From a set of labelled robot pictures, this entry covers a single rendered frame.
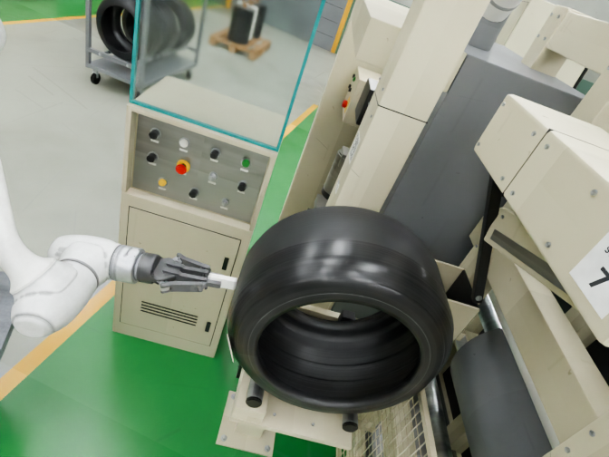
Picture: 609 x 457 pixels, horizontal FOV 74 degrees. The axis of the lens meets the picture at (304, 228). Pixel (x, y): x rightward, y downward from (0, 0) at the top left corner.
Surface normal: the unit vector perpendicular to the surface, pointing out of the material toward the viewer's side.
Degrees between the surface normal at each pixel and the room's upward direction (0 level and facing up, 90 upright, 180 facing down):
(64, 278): 33
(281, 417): 0
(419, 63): 90
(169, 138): 90
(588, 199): 90
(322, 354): 10
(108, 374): 0
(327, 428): 0
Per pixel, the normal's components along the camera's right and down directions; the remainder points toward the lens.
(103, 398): 0.31, -0.77
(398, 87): -0.08, 0.57
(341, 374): -0.08, -0.82
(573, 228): -0.95, -0.30
